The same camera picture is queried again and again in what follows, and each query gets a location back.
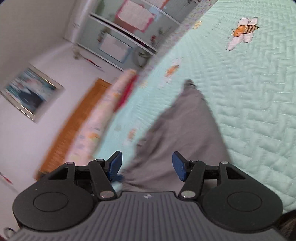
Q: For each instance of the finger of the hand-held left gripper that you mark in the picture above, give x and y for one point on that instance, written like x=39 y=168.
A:
x=119 y=179

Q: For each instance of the wall hanging ornament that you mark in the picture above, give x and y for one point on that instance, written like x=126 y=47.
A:
x=85 y=56

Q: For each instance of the quilted bee-print bedspread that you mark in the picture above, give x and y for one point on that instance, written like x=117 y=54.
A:
x=254 y=104

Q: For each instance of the sliding-door wardrobe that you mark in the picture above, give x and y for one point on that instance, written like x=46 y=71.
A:
x=143 y=27

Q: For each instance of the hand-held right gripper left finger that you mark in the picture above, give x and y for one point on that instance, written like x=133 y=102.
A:
x=115 y=163

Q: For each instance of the framed photo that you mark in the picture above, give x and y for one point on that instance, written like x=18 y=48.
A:
x=30 y=95

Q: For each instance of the rolled floral quilt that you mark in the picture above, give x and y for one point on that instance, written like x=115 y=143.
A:
x=104 y=109

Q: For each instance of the pink-framed poster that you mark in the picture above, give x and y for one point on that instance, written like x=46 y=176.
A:
x=134 y=15

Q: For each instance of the red blanket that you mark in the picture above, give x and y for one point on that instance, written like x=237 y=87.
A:
x=126 y=92

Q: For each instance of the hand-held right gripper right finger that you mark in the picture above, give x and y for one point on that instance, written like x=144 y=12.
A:
x=179 y=165

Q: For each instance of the wooden headboard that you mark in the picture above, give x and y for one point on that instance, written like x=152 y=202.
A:
x=76 y=125

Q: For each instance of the grey shirt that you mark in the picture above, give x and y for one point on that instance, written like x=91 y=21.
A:
x=180 y=134

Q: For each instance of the blue-framed poster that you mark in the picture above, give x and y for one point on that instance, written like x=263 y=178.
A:
x=114 y=47

